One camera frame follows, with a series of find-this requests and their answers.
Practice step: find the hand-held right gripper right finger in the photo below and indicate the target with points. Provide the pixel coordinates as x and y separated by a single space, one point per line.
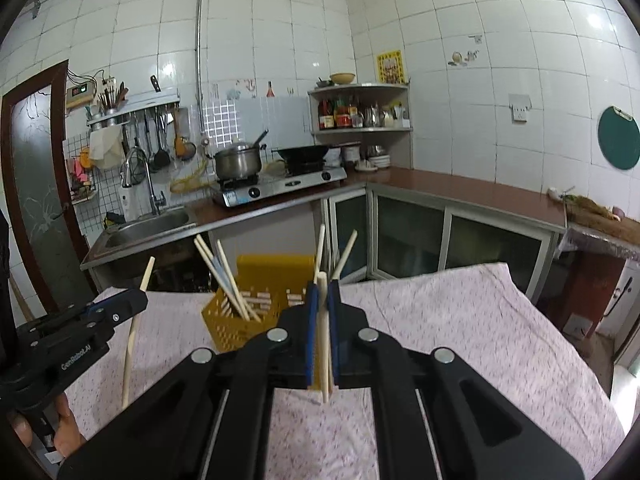
334 340

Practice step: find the dark dishcloth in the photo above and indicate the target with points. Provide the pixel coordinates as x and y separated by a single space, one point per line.
114 219

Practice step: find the brown framed glass door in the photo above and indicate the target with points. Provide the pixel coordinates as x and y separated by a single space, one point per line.
40 185

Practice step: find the green round cutting board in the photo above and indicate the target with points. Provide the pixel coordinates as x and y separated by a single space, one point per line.
620 137

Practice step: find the person's left hand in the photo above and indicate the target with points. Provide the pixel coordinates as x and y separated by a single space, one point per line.
67 430

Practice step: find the black wok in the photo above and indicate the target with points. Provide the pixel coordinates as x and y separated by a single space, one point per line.
302 152

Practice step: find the white wall socket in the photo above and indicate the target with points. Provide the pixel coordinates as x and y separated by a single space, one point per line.
520 107

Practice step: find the yellow utensil holder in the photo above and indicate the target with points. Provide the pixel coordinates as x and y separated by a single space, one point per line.
225 327

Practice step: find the wooden chopstick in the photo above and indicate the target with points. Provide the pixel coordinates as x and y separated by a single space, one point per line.
346 252
235 280
212 265
129 360
324 360
220 272
320 250

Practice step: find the steel bowl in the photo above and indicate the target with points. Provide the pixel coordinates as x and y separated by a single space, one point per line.
377 151

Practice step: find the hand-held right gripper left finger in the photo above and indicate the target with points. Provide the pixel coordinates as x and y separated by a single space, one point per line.
312 340

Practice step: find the stack of white plates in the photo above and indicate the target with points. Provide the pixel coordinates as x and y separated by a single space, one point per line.
375 162

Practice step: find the wall tile stickers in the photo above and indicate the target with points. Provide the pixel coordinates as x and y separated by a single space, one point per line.
250 89

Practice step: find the white kitchen cabinet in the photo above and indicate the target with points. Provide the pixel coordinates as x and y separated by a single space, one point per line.
410 232

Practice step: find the teapot wall sticker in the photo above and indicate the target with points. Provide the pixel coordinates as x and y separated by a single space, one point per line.
462 55

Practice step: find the chrome faucet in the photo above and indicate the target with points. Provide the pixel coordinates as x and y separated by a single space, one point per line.
150 180

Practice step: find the pink floral tablecloth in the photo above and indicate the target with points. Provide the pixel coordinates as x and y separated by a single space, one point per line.
450 350

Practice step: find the metal wall pipe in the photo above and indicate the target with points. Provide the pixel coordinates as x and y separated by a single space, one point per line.
200 50

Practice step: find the yellow wall poster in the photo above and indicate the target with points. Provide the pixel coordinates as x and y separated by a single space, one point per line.
389 66

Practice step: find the steel gas stove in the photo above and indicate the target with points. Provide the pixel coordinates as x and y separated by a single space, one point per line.
290 185

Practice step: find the steel pot with lid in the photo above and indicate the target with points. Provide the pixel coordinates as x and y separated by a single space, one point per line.
237 162

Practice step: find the white soap bottle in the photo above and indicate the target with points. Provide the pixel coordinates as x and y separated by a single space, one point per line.
127 206

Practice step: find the beige bowl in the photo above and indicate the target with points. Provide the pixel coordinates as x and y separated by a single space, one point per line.
342 78

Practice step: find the lace table cover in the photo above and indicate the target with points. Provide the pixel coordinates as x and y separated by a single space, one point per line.
600 245

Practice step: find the stainless steel sink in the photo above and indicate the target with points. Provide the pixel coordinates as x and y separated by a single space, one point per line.
145 230

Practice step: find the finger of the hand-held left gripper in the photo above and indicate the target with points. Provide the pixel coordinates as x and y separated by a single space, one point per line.
110 301
125 315

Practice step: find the white hanging cloth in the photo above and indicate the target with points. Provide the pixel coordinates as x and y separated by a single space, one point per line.
106 150

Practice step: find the red sauce bottle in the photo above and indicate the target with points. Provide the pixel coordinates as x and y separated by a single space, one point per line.
343 115
326 116

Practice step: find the black spatula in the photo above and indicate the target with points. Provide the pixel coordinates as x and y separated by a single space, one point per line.
161 152

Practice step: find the small dark dish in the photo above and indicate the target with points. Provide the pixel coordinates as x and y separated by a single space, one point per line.
324 81

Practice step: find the metal wall rack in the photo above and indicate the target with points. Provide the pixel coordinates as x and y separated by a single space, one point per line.
135 110

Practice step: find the curved wall shelf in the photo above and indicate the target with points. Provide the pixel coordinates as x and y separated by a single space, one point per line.
360 132

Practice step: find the beige control box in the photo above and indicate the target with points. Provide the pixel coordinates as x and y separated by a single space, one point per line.
81 96

